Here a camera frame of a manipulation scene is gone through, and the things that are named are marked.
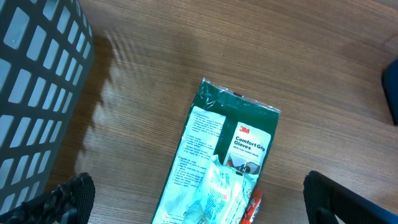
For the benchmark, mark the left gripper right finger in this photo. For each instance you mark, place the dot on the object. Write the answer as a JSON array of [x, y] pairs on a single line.
[[326, 201]]

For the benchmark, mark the blue object at edge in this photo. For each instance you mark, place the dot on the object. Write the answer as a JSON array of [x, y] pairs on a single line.
[[389, 86]]

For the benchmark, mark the red white tube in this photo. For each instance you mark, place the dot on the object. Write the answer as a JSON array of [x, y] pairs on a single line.
[[253, 207]]

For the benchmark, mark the dark grey mesh basket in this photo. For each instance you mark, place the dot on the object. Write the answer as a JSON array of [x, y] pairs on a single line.
[[47, 51]]

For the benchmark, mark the green package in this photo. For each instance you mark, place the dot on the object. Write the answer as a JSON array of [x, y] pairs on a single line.
[[237, 129]]

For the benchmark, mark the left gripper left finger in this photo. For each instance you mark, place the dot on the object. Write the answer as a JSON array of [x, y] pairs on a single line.
[[70, 202]]

